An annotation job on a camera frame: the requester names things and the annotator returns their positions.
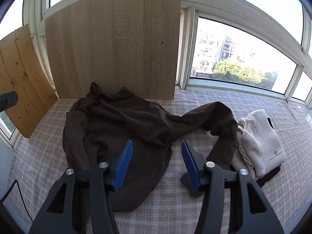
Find black pants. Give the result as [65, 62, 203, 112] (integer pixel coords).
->
[229, 117, 283, 189]

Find cream knit garment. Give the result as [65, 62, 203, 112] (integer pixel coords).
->
[231, 109, 287, 180]

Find dark brown garment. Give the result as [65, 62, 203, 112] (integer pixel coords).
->
[62, 83, 238, 212]

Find pink plaid table cloth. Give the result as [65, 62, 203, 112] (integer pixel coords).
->
[1, 89, 311, 233]

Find knotty pine plank board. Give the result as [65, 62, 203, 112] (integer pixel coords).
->
[1, 25, 58, 138]

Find large light wooden board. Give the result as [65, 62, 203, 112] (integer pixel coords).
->
[45, 0, 181, 99]

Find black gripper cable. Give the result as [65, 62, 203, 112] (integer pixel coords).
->
[0, 179, 33, 222]

